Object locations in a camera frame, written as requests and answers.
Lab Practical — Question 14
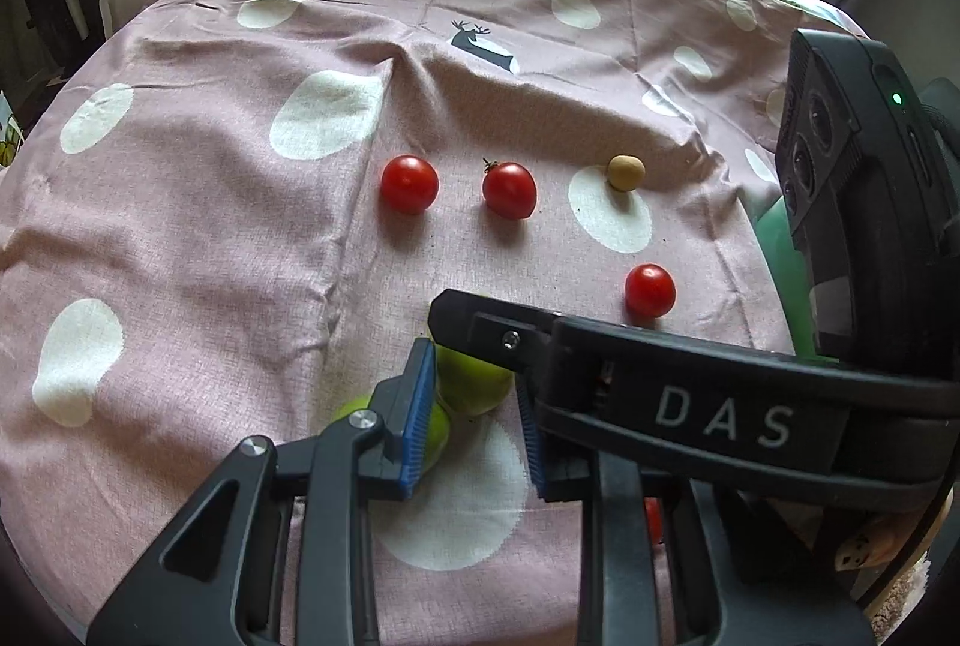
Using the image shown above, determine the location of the red cherry tomato with stem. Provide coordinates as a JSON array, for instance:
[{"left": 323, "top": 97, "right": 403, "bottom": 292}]
[{"left": 481, "top": 158, "right": 539, "bottom": 220}]

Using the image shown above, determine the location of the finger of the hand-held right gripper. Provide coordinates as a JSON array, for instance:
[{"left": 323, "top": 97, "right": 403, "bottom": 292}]
[{"left": 429, "top": 288, "right": 560, "bottom": 407}]

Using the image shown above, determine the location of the small brown longan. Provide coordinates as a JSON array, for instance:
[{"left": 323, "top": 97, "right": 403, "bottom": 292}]
[{"left": 606, "top": 155, "right": 646, "bottom": 192}]

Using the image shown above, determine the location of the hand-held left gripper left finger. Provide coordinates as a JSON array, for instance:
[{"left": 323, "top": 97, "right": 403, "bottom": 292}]
[{"left": 86, "top": 338, "right": 440, "bottom": 646}]

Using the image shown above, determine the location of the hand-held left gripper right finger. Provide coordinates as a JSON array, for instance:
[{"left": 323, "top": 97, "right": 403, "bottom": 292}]
[{"left": 516, "top": 383, "right": 875, "bottom": 646}]

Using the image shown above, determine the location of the pink polka dot cloth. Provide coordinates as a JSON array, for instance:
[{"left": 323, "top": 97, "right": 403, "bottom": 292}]
[{"left": 0, "top": 0, "right": 826, "bottom": 646}]

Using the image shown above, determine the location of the tan spotted object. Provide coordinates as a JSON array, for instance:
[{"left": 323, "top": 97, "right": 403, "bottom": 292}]
[{"left": 836, "top": 518, "right": 912, "bottom": 572}]

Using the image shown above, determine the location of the green jujube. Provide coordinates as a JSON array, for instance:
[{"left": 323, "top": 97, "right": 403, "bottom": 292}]
[
  {"left": 334, "top": 395, "right": 452, "bottom": 476},
  {"left": 435, "top": 346, "right": 516, "bottom": 419}
]

